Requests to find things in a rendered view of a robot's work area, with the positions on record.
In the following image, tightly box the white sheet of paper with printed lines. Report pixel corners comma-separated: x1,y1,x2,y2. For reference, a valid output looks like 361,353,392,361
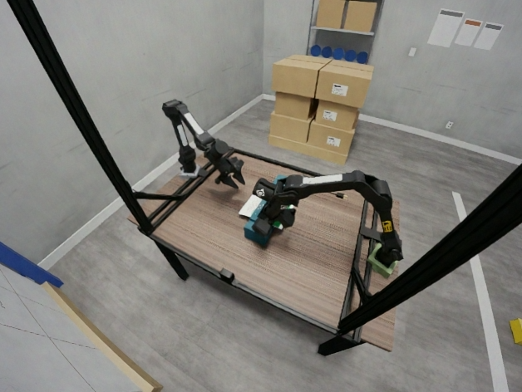
239,195,283,229

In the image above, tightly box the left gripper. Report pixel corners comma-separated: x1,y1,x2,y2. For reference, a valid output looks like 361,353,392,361
213,157,245,189

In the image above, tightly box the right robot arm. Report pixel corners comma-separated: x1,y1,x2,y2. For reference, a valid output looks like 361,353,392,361
252,170,404,268

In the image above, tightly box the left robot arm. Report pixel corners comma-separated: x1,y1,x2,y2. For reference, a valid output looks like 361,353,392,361
162,99,229,174

